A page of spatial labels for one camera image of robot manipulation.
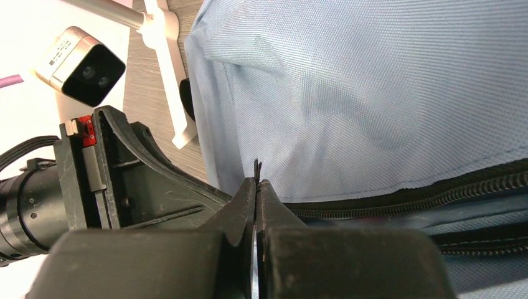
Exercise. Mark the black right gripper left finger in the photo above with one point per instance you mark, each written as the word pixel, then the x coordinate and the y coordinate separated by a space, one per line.
pixel 211 261

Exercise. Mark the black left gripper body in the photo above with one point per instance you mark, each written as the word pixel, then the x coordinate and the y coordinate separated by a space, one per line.
pixel 72 191

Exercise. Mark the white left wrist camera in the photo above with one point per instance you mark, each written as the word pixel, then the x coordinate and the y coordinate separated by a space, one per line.
pixel 81 67

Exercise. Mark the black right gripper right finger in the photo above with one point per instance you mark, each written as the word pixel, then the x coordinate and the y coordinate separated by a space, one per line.
pixel 299 261

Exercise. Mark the metal clothes rack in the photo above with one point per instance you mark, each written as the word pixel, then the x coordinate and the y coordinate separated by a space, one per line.
pixel 159 28

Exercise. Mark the blue backpack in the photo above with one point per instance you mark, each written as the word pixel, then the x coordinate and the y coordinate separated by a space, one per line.
pixel 395 114

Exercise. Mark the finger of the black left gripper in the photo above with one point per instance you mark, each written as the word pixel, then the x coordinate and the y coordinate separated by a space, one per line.
pixel 140 187

